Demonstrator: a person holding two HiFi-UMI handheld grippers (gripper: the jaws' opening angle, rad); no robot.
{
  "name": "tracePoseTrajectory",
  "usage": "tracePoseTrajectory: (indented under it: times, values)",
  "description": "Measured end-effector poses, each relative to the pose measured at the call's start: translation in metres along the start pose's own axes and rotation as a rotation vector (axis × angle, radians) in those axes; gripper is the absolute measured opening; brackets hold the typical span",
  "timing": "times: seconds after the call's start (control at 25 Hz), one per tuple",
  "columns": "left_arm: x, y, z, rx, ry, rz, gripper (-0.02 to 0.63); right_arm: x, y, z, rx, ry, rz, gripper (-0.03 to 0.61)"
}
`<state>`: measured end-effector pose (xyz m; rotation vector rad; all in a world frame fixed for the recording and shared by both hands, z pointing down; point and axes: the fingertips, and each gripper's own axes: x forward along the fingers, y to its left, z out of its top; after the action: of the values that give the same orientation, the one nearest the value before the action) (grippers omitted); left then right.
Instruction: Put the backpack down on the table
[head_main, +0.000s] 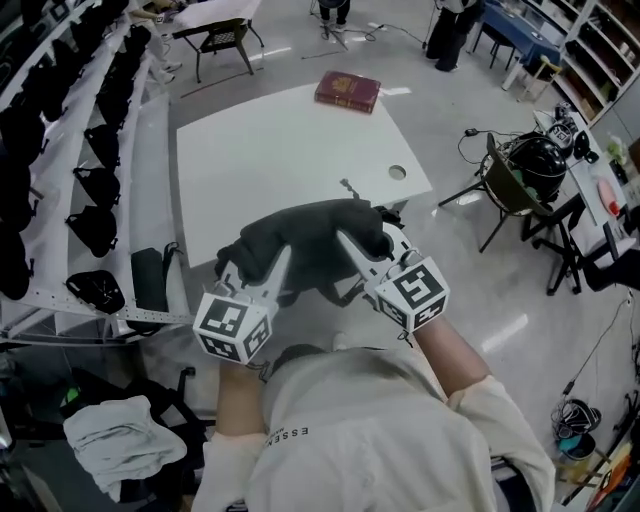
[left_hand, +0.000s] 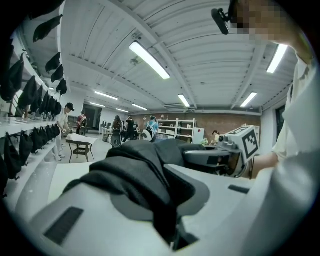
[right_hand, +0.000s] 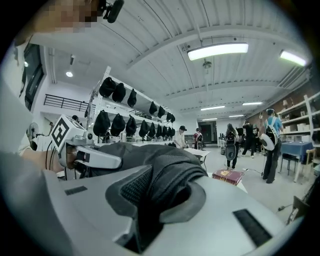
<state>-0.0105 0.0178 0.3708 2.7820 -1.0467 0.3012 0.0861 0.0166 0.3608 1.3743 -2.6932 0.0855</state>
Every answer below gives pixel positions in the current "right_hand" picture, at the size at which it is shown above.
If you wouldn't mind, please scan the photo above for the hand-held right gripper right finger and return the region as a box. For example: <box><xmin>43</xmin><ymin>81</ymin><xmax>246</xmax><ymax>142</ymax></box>
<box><xmin>159</xmin><ymin>176</ymin><xmax>301</xmax><ymax>256</ymax></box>

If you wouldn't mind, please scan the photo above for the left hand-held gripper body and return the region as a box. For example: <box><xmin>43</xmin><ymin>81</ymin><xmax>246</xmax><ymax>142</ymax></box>
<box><xmin>49</xmin><ymin>114</ymin><xmax>101</xmax><ymax>176</ymax></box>

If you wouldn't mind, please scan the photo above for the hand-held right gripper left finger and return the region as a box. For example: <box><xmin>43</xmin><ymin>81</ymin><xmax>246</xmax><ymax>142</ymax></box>
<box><xmin>43</xmin><ymin>164</ymin><xmax>154</xmax><ymax>256</ymax></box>

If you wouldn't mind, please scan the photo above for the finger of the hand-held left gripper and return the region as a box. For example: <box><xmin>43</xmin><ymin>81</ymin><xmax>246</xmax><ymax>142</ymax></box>
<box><xmin>76</xmin><ymin>145</ymin><xmax>124</xmax><ymax>171</ymax></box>

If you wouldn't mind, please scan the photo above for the black mesh backpack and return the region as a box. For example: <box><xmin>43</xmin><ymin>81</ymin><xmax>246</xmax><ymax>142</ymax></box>
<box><xmin>83</xmin><ymin>143</ymin><xmax>209</xmax><ymax>219</ymax></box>

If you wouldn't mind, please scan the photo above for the person's left forearm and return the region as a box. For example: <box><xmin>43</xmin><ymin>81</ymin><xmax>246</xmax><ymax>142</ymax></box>
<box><xmin>22</xmin><ymin>147</ymin><xmax>64</xmax><ymax>174</ymax></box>

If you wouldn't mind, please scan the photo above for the person's left hand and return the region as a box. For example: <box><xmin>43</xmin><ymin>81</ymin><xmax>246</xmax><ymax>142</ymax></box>
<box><xmin>65</xmin><ymin>146</ymin><xmax>85</xmax><ymax>169</ymax></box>

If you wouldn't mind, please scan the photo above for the standing fan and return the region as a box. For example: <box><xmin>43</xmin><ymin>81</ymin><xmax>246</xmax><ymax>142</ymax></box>
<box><xmin>26</xmin><ymin>121</ymin><xmax>40</xmax><ymax>151</ymax></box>

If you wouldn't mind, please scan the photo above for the black metal railing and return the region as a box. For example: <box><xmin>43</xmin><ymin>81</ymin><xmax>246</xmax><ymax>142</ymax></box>
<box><xmin>43</xmin><ymin>93</ymin><xmax>90</xmax><ymax>113</ymax></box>

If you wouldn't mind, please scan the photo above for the row of black hanging bags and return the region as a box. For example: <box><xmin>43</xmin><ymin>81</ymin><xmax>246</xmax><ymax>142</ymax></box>
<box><xmin>92</xmin><ymin>76</ymin><xmax>177</xmax><ymax>139</ymax></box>

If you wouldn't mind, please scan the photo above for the dark red hardcover book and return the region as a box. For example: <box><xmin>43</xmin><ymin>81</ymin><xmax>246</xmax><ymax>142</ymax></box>
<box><xmin>211</xmin><ymin>168</ymin><xmax>244</xmax><ymax>186</ymax></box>

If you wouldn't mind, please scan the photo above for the person's white shirt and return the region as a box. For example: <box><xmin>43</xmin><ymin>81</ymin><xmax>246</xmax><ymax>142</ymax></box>
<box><xmin>0</xmin><ymin>33</ymin><xmax>74</xmax><ymax>256</ymax></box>

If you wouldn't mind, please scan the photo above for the white metal shelving rack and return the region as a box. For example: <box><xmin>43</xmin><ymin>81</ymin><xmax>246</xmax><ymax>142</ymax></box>
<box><xmin>86</xmin><ymin>65</ymin><xmax>177</xmax><ymax>147</ymax></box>

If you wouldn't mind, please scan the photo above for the dark window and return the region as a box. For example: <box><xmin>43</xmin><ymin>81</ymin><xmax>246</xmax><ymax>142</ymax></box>
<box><xmin>23</xmin><ymin>42</ymin><xmax>45</xmax><ymax>111</ymax></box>

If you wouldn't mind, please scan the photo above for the white folding table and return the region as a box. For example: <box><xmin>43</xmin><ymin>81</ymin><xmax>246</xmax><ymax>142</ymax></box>
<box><xmin>184</xmin><ymin>147</ymin><xmax>212</xmax><ymax>172</ymax></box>

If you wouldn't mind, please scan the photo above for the black chair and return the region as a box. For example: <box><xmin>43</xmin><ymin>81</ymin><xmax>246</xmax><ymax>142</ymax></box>
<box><xmin>279</xmin><ymin>152</ymin><xmax>302</xmax><ymax>176</ymax></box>

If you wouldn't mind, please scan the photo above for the white oval carried device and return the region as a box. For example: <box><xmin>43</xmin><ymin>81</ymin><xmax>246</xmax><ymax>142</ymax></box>
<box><xmin>259</xmin><ymin>133</ymin><xmax>276</xmax><ymax>152</ymax></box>

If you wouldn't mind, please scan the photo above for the blue cloth covered table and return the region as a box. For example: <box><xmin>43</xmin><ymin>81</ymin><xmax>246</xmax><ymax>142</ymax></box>
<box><xmin>280</xmin><ymin>140</ymin><xmax>314</xmax><ymax>165</ymax></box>

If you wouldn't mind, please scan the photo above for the wooden storage shelf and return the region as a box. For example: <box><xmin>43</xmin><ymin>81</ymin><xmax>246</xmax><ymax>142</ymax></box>
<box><xmin>276</xmin><ymin>91</ymin><xmax>320</xmax><ymax>149</ymax></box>

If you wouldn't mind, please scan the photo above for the black cable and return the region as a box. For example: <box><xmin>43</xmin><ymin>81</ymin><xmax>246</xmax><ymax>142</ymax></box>
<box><xmin>44</xmin><ymin>139</ymin><xmax>56</xmax><ymax>172</ymax></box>

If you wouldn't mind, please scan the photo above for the black head-worn camera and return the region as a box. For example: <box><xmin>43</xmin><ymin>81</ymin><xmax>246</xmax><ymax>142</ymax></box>
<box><xmin>98</xmin><ymin>0</ymin><xmax>125</xmax><ymax>24</ymax></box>

